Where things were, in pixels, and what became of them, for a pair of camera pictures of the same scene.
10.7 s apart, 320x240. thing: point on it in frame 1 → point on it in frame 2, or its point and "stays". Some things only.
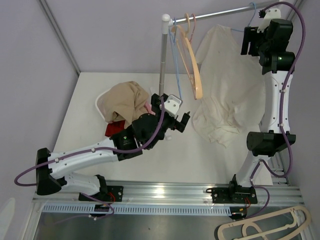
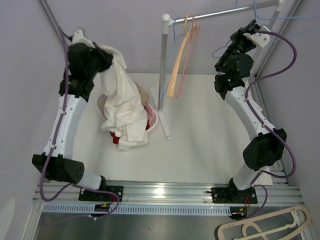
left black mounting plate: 114,194 stays
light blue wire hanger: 174,48 → 169,59
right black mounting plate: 233,195 stays
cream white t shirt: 233,92 → 126,112
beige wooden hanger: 188,57 → 189,32
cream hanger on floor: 292,223 stays
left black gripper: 178,126 → 107,58
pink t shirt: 148,107 stays
